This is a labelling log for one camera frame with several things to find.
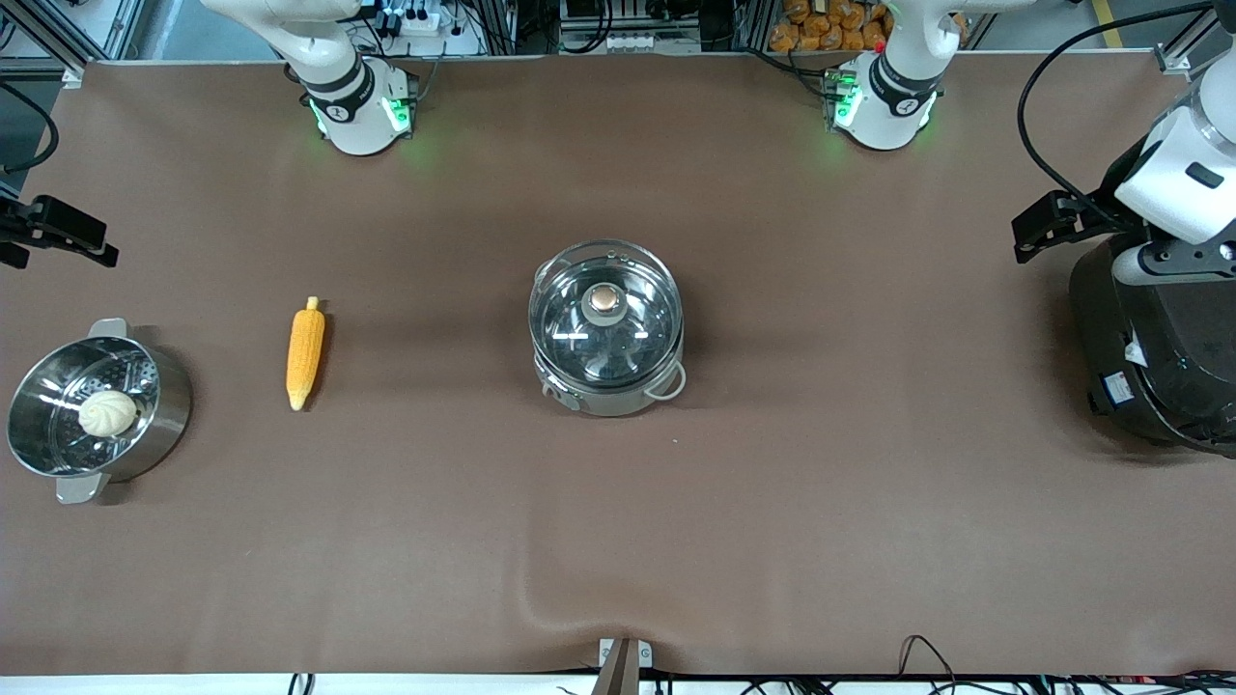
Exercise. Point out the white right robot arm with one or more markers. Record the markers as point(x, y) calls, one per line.
point(352, 106)

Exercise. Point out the white steamed bun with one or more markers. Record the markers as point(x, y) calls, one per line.
point(106, 413)

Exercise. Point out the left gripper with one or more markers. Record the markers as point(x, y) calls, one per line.
point(1110, 206)

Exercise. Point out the yellow corn cob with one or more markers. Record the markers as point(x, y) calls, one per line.
point(305, 352)

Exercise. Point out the black rice cooker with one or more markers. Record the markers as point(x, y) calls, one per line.
point(1159, 367)

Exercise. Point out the white power strip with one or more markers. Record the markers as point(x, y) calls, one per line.
point(417, 19)

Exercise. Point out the brown table mat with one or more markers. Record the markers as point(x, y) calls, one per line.
point(386, 541)

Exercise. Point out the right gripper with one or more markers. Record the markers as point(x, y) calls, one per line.
point(17, 224)

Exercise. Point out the steel steamer pot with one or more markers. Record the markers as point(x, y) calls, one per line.
point(164, 415)

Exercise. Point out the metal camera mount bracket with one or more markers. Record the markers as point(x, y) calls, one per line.
point(625, 661)

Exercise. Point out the glass pot lid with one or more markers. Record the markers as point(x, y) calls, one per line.
point(632, 338)

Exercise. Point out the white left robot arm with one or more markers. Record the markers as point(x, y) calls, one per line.
point(888, 106)

